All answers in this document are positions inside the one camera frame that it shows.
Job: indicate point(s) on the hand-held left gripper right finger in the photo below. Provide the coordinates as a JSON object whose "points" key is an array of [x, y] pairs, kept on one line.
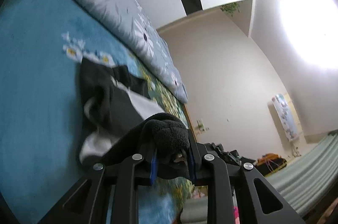
{"points": [[191, 167]]}

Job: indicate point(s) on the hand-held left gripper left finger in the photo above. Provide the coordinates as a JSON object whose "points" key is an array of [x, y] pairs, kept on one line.
{"points": [[153, 168]]}

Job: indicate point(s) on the dark fleece-lined garment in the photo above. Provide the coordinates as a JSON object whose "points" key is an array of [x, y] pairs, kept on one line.
{"points": [[118, 107]]}

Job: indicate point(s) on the orange item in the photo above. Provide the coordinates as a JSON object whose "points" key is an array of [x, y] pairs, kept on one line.
{"points": [[270, 160]]}

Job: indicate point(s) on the floral standing air conditioner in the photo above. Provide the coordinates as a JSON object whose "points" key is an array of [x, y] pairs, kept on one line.
{"points": [[285, 117]]}

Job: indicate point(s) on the green striped cloth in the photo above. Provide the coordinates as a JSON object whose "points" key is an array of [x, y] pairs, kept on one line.
{"points": [[306, 173]]}

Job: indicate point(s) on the green blue floral bed sheet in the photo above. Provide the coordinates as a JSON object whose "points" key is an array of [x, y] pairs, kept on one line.
{"points": [[39, 81]]}

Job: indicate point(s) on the light blue floral quilt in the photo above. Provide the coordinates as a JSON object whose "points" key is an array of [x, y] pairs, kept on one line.
{"points": [[124, 15]]}

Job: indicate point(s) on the green plant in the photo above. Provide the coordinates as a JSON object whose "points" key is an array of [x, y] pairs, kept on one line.
{"points": [[231, 7]]}

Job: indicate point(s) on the round ceiling light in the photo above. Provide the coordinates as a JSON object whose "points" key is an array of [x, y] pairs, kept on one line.
{"points": [[309, 23]]}

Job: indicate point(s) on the wooden bed rail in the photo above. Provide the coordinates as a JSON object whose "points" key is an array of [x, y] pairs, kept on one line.
{"points": [[190, 126]]}

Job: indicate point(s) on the wall socket with plug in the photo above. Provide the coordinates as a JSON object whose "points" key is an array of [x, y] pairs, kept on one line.
{"points": [[202, 125]]}

